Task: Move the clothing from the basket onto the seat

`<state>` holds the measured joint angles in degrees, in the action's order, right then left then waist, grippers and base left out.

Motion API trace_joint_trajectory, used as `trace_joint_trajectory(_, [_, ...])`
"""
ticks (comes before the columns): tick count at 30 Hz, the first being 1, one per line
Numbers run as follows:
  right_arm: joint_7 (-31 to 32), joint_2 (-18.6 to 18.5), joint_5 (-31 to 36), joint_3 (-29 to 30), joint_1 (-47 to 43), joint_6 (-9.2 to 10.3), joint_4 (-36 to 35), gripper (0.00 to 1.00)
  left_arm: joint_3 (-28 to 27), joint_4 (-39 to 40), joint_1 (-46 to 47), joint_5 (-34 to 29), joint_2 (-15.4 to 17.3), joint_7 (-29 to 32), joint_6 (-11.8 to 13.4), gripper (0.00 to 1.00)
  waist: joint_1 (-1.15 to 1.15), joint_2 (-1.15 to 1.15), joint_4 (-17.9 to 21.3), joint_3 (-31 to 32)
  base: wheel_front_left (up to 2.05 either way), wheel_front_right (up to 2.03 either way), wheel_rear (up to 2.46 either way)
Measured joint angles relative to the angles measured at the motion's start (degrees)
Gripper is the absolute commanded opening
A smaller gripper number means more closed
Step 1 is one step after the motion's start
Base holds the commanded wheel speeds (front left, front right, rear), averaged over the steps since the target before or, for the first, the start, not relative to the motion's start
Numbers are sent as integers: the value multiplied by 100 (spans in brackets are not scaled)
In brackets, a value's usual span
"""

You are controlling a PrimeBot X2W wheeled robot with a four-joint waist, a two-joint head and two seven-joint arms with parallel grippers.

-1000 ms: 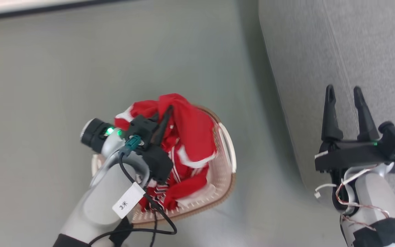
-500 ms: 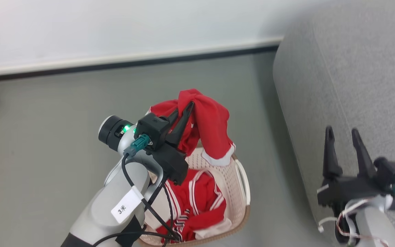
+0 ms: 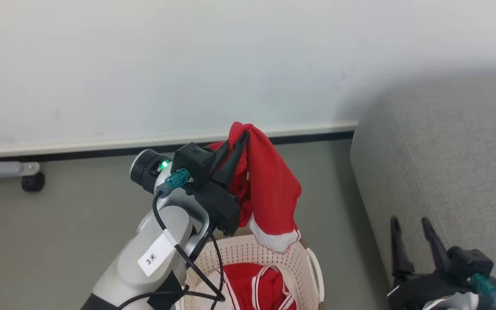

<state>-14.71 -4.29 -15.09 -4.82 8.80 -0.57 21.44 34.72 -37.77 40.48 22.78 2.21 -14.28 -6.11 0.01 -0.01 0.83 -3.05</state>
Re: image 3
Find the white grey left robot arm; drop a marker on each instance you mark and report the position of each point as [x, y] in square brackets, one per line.
[144, 258]

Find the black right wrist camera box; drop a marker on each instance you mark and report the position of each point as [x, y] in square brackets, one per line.
[469, 260]

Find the red garment with white trim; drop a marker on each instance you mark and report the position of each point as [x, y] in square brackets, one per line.
[269, 189]

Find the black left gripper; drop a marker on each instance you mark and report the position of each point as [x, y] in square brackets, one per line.
[222, 209]

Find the white paper label tag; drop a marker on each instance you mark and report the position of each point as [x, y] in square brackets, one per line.
[155, 254]

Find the white and black baseboard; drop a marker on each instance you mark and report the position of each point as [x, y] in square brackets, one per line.
[101, 143]

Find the beige perforated laundry basket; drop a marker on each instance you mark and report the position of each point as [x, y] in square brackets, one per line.
[239, 254]

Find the red garment with white stripes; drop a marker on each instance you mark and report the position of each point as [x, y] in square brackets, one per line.
[243, 288]

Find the grey fabric sofa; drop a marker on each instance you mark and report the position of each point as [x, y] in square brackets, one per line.
[467, 172]

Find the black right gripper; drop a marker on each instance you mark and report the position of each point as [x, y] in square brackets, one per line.
[429, 286]

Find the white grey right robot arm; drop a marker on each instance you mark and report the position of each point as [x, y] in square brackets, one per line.
[459, 302]

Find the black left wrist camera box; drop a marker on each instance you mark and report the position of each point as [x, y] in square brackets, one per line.
[193, 162]

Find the black caster wheel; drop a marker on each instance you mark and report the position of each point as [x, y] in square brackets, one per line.
[32, 182]

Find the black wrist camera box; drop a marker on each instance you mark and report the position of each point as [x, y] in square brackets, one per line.
[469, 260]
[193, 162]

